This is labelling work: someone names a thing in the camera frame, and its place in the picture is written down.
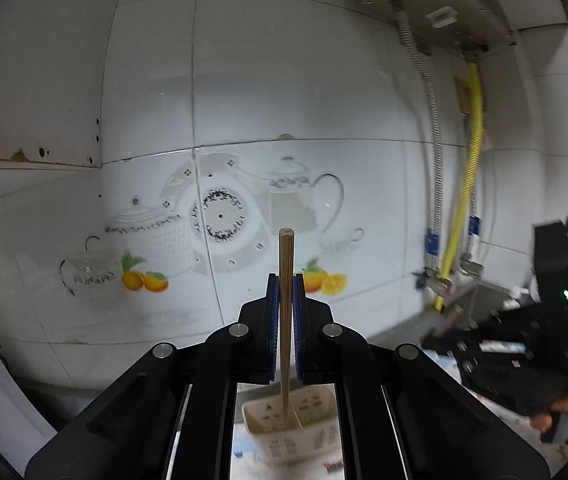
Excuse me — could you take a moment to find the yellow corrugated gas hose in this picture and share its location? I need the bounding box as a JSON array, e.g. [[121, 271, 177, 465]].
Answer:
[[434, 60, 485, 312]]

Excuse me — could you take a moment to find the long metal flexible hose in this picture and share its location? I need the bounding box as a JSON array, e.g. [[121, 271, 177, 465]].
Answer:
[[393, 0, 444, 267]]

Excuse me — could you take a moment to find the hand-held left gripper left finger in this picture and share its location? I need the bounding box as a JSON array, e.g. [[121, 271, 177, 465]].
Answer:
[[24, 272, 285, 480]]

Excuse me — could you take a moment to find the yellow wall label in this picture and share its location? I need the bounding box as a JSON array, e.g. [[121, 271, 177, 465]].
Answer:
[[455, 76, 470, 114]]

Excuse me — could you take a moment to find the cartoon printed cloth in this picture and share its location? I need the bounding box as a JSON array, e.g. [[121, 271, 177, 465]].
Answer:
[[231, 347, 568, 480]]

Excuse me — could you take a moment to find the short metal flexible hose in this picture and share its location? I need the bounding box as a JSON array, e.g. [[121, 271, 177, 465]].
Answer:
[[466, 180, 480, 261]]

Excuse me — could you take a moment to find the metal valve with coloured handles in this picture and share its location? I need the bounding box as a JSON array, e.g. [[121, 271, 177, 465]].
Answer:
[[414, 266, 453, 297]]

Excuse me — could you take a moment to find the plain metal valve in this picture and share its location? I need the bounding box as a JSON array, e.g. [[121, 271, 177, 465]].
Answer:
[[460, 254, 485, 277]]

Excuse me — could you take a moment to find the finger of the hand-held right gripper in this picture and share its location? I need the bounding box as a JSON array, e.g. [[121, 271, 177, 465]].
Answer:
[[421, 304, 543, 357], [458, 344, 565, 414]]

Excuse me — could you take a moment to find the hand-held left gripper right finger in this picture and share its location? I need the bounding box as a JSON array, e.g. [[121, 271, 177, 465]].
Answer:
[[291, 272, 550, 480]]

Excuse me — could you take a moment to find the stainless steel sink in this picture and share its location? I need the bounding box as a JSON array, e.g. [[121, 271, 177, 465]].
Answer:
[[472, 279, 539, 322]]

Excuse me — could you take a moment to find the beige plastic utensil holder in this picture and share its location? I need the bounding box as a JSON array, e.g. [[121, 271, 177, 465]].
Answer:
[[240, 384, 341, 467]]

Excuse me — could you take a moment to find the wooden chopstick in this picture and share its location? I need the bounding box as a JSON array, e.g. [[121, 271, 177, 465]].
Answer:
[[278, 228, 297, 420]]

